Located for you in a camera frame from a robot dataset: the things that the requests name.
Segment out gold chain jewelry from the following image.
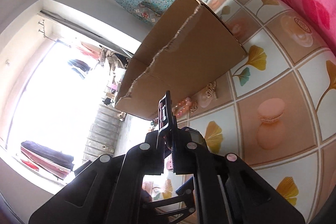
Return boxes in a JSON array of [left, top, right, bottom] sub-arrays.
[[190, 81, 217, 113]]

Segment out brown cardboard box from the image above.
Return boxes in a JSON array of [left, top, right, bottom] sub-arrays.
[[115, 0, 247, 121]]

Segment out black hair clip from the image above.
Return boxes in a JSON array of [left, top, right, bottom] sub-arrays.
[[158, 90, 178, 149]]

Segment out pink bead bracelet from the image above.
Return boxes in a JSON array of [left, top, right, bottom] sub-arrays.
[[171, 97, 198, 117]]

